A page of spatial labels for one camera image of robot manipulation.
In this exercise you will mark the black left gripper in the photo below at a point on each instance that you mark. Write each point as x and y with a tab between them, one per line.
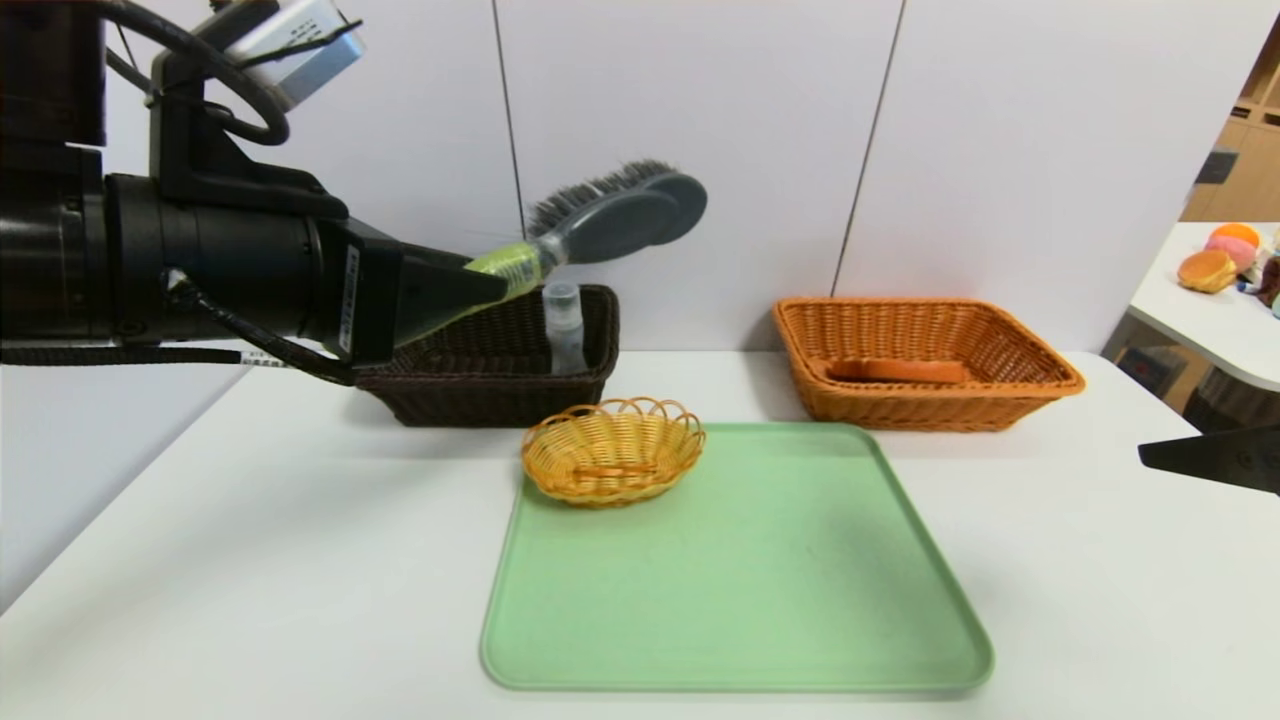
366	296

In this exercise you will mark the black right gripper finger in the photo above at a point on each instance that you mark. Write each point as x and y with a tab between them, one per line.
1235	462

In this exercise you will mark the white spray bottle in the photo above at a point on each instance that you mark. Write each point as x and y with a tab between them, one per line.
566	340

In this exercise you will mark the toy bread slice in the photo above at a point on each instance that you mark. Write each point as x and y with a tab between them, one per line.
900	371

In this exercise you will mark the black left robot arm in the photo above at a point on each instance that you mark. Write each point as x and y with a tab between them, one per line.
200	260

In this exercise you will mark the dark brown wicker basket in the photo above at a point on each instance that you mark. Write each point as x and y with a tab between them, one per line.
480	400

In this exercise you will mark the pink toy food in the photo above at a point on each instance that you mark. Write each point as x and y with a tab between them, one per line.
1238	254

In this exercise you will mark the small yellow wicker basket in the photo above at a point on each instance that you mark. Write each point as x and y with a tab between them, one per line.
610	445

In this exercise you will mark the orange wicker basket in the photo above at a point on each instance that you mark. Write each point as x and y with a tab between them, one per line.
1010	345

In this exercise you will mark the white side table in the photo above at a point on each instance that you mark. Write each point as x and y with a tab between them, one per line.
1210	320

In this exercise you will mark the toy burger bun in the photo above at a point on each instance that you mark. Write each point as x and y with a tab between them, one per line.
1205	272

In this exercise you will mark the orange toy fruit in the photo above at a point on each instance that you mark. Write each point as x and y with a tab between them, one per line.
1238	233

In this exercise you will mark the wooden shelf unit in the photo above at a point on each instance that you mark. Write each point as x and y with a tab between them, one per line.
1250	160

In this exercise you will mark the light green plastic tray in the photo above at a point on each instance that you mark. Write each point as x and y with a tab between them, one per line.
740	580

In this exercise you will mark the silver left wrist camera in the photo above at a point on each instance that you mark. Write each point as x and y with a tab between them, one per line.
300	45

